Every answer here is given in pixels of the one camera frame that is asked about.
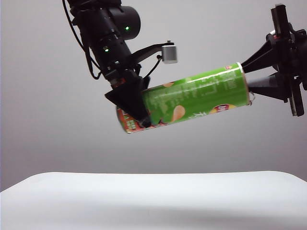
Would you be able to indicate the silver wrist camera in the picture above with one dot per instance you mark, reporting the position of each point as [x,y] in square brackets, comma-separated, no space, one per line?
[169,54]

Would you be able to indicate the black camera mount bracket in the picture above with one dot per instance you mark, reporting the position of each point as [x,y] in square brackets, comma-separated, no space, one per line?
[146,51]

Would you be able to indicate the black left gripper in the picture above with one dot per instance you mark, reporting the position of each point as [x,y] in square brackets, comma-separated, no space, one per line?
[121,75]

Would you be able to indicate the green potato chip tub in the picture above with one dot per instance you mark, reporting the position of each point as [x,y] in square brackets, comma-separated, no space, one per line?
[192,100]

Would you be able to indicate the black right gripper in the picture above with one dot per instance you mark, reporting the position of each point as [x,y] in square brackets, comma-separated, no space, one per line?
[296,60]

